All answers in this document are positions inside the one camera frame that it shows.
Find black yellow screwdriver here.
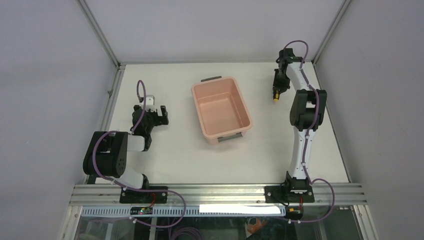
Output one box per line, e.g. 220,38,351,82
272,89,280,102

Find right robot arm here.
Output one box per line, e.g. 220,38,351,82
272,47,327,203

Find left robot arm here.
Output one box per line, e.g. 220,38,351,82
82,105,169,203

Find pink plastic bin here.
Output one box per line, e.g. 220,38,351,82
191,76,253,145

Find orange object below table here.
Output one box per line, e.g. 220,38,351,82
245,217,268,234

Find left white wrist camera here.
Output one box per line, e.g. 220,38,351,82
139,95,157,112

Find left aluminium frame post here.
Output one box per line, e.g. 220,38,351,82
76,0,125,131

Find aluminium frame post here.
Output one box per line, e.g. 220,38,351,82
312,0,352,66
76,0,125,131

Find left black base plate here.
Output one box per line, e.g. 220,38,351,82
119,185,168,204

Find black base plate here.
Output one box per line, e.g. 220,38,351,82
119,185,168,204
264,185,315,205

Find aluminium front rail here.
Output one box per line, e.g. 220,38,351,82
69,183,367,206

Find right aluminium frame post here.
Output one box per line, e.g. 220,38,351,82
312,0,352,66

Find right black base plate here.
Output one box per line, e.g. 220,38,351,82
264,185,315,205

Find white slotted cable duct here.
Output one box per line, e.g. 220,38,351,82
81,204,302,218

